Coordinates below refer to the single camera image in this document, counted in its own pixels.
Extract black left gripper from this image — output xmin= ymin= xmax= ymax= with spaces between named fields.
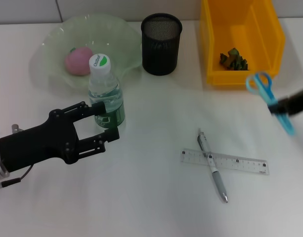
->
xmin=0 ymin=101 xmax=120 ymax=173

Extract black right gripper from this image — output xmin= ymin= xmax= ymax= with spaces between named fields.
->
xmin=268 ymin=86 xmax=303 ymax=116

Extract blue scissors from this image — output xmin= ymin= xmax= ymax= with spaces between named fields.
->
xmin=245 ymin=71 xmax=297 ymax=136

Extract clear water bottle green label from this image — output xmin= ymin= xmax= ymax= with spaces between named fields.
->
xmin=88 ymin=54 xmax=126 ymax=129

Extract pink toy peach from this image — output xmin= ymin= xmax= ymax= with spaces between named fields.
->
xmin=64 ymin=46 xmax=94 ymax=77

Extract clear plastic ruler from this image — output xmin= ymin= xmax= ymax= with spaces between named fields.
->
xmin=180 ymin=148 xmax=270 ymax=175

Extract green glass fruit plate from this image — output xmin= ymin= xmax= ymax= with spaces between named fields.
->
xmin=30 ymin=14 xmax=143 ymax=96

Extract black mesh pen holder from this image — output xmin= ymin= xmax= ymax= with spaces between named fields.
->
xmin=140 ymin=12 xmax=183 ymax=76

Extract grey white ballpoint pen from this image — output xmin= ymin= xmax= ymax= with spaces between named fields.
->
xmin=197 ymin=127 xmax=229 ymax=204

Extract yellow plastic bin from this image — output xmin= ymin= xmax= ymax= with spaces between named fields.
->
xmin=200 ymin=0 xmax=286 ymax=86

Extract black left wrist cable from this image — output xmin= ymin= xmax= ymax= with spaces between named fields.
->
xmin=0 ymin=165 xmax=34 ymax=192

